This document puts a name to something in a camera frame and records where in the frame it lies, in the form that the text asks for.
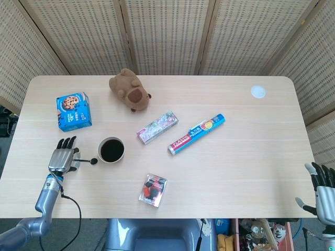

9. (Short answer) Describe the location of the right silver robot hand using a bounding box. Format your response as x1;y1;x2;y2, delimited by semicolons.
295;162;335;227

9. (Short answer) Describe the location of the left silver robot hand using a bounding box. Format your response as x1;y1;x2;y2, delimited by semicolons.
48;135;80;175

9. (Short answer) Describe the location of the black plastic spoon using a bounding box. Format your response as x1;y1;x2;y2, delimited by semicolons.
73;157;98;166

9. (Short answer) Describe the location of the white bowl of black coffee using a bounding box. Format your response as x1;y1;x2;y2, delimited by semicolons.
97;136;126;164

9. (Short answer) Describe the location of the clear box of capsules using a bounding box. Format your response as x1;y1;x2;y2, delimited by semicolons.
138;173;168;208

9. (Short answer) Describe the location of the blue cookie box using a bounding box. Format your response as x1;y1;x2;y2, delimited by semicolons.
56;91;93;133

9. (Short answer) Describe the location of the red crate of clutter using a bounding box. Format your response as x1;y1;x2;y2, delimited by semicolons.
233;218;294;251

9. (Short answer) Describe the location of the brown capybara plush toy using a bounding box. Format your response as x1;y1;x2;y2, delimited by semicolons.
108;68;153;113

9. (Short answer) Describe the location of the floral toothpaste box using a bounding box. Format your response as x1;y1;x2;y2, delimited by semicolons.
136;110;180;146

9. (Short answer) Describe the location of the blue plastic item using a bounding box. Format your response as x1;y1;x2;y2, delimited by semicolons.
215;218;231;234

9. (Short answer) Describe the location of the yellow cloth item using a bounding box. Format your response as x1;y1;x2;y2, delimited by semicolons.
217;233;237;251

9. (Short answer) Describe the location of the grey robot torso base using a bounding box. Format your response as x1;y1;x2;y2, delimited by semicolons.
104;218;218;251

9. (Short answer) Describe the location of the blue food wrap roll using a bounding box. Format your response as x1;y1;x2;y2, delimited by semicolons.
167;113;227;156

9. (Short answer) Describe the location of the woven rattan folding screen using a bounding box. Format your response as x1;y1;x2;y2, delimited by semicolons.
0;0;335;170

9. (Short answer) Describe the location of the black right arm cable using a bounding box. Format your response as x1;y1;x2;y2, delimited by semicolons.
302;227;324;240

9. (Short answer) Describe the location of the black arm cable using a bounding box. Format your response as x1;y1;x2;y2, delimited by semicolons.
38;192;82;251
302;227;324;240

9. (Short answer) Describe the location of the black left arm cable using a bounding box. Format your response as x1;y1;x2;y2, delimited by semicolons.
38;192;82;251

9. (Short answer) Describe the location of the black cabled equipment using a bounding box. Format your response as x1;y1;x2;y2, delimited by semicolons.
0;105;18;137

